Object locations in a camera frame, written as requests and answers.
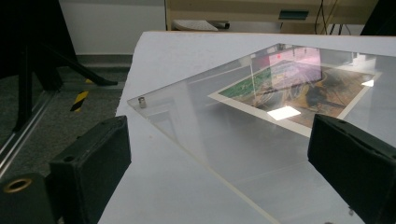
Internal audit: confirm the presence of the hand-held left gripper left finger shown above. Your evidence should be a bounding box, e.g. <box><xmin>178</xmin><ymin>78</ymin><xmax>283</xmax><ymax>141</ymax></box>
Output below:
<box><xmin>49</xmin><ymin>115</ymin><xmax>132</xmax><ymax>224</ymax></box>

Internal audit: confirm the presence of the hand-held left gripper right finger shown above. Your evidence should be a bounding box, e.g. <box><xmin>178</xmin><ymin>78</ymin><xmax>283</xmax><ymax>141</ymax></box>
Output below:
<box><xmin>306</xmin><ymin>113</ymin><xmax>396</xmax><ymax>224</ymax></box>

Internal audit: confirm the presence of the clear acrylic picture frame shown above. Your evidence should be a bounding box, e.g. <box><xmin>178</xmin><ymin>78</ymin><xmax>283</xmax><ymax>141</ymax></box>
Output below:
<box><xmin>127</xmin><ymin>43</ymin><xmax>396</xmax><ymax>224</ymax></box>

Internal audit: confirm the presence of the yellow black hazard tape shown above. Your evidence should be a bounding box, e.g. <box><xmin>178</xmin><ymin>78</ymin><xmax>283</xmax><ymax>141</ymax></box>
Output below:
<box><xmin>69</xmin><ymin>90</ymin><xmax>90</xmax><ymax>113</ymax></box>

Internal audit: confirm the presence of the colourful art print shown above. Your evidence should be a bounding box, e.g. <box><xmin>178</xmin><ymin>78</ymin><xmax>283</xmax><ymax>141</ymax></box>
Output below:
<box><xmin>207</xmin><ymin>58</ymin><xmax>383</xmax><ymax>138</ymax></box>

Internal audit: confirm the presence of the black tripod stand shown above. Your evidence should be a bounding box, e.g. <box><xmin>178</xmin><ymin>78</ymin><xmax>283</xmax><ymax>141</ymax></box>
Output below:
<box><xmin>12</xmin><ymin>36</ymin><xmax>119</xmax><ymax>133</ymax></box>

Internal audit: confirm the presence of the black object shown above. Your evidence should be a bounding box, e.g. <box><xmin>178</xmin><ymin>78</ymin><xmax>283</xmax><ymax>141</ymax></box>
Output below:
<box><xmin>360</xmin><ymin>0</ymin><xmax>396</xmax><ymax>37</ymax></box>

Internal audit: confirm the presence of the metal floor rail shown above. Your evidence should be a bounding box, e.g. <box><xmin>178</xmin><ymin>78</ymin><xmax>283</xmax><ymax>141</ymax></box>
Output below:
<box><xmin>0</xmin><ymin>89</ymin><xmax>59</xmax><ymax>179</ymax></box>

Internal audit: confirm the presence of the black cable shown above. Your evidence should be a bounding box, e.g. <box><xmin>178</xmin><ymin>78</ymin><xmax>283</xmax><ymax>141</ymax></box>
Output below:
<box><xmin>314</xmin><ymin>0</ymin><xmax>340</xmax><ymax>35</ymax></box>

